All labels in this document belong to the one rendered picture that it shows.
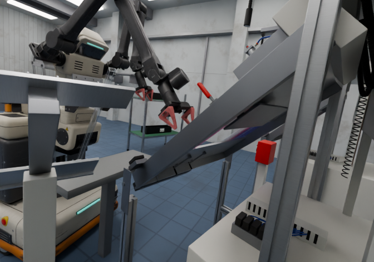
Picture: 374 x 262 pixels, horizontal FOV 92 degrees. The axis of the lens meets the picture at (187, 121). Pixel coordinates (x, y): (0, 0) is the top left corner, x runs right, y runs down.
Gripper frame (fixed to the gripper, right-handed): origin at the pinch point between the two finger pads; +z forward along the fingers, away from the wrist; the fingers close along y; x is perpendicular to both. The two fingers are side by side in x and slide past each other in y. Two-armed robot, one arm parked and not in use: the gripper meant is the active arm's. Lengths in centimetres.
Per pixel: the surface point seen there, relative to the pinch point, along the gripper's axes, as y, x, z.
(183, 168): 16.0, 25.0, 10.1
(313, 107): -14.8, -36.8, 18.6
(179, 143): -10.6, -3.9, 7.9
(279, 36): -6.7, -39.6, 1.5
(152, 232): 34, 101, 34
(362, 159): 55, -34, 40
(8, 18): 23, 508, -765
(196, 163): 27.1, 25.0, 9.6
